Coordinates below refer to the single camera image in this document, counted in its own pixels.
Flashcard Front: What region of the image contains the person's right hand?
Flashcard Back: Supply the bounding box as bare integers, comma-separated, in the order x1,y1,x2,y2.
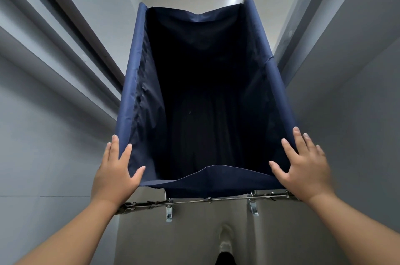
269,127,337,205

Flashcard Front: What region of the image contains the person's left hand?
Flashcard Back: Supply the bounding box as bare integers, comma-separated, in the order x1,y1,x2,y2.
91,134,146,210

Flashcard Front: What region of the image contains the navy blue fabric cart bag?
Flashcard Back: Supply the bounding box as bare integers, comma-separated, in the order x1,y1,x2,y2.
115,0,299,199

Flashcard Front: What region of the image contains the person's right forearm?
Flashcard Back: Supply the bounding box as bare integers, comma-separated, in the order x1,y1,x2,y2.
302,190,400,265

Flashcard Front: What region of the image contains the person's left forearm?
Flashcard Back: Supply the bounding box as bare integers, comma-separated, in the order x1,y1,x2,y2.
14,196,122,265

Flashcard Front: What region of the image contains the person's white shoe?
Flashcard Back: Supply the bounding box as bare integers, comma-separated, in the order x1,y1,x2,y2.
218,224,234,253

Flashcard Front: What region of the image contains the person's black trouser leg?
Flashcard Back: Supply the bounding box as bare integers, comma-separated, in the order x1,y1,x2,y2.
215,251,239,265

